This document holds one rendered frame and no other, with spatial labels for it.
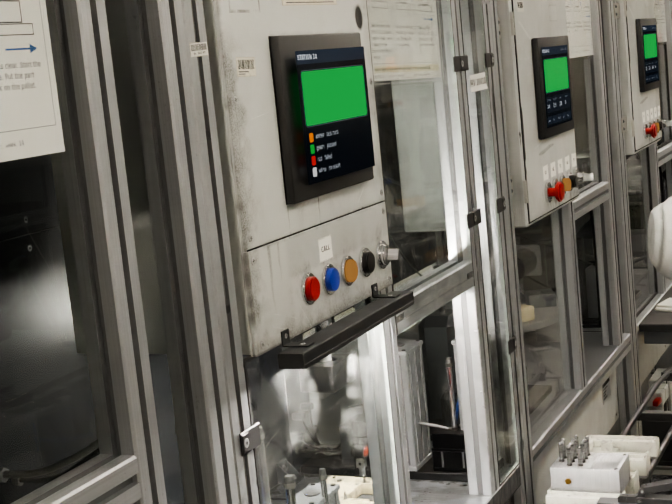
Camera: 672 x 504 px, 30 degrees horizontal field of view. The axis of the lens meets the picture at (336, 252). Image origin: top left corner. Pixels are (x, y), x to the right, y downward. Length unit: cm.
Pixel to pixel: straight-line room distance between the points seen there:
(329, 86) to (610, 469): 103
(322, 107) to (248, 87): 15
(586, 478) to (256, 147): 112
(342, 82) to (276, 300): 31
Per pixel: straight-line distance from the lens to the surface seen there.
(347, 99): 163
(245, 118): 143
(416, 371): 238
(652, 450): 263
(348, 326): 156
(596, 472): 233
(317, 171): 153
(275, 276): 147
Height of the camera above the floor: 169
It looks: 8 degrees down
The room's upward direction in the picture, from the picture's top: 6 degrees counter-clockwise
